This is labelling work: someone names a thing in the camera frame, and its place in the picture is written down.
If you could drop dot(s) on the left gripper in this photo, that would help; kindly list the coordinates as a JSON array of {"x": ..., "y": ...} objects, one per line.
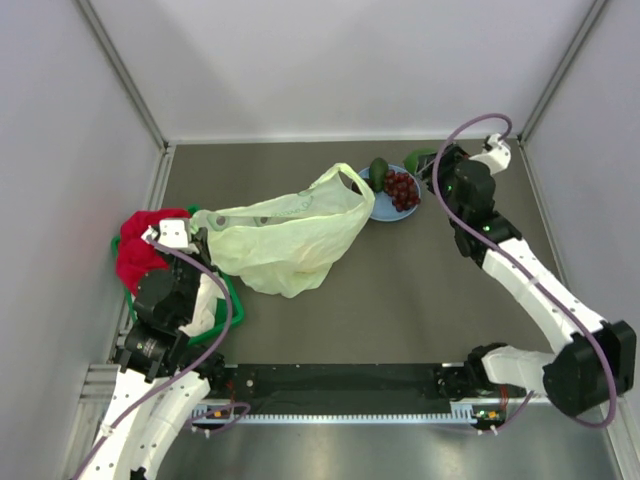
[{"x": 200, "y": 245}]

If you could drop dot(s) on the aluminium frame profile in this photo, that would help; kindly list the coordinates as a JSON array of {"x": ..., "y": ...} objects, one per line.
[{"x": 98, "y": 30}]

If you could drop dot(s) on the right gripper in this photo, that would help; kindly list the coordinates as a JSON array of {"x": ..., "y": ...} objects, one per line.
[{"x": 448, "y": 160}]

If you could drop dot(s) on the white cloth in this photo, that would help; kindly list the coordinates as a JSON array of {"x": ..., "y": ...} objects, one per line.
[{"x": 203, "y": 318}]

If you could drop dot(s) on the light green plastic bag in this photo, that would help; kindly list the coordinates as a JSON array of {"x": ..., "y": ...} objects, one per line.
[{"x": 287, "y": 245}]

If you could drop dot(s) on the red cloth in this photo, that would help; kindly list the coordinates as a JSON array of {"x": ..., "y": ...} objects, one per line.
[{"x": 135, "y": 257}]

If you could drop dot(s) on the green avocado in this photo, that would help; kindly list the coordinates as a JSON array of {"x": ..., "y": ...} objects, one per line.
[{"x": 377, "y": 174}]

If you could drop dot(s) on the dark purple fig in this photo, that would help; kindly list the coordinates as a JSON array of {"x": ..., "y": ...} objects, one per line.
[{"x": 355, "y": 188}]

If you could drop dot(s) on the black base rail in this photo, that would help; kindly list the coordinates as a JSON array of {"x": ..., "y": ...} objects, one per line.
[{"x": 348, "y": 389}]

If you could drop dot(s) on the blue round plate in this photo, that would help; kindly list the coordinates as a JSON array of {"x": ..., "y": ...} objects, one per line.
[{"x": 384, "y": 210}]

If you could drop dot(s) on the green lime fruit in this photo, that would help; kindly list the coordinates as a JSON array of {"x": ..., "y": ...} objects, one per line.
[{"x": 414, "y": 160}]

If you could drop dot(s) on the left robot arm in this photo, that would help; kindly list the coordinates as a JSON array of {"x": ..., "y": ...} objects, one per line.
[{"x": 161, "y": 375}]

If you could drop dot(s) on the red grape bunch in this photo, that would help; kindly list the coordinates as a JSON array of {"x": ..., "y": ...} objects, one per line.
[{"x": 402, "y": 189}]

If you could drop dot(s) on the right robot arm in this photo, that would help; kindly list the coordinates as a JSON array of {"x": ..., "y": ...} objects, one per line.
[{"x": 592, "y": 359}]

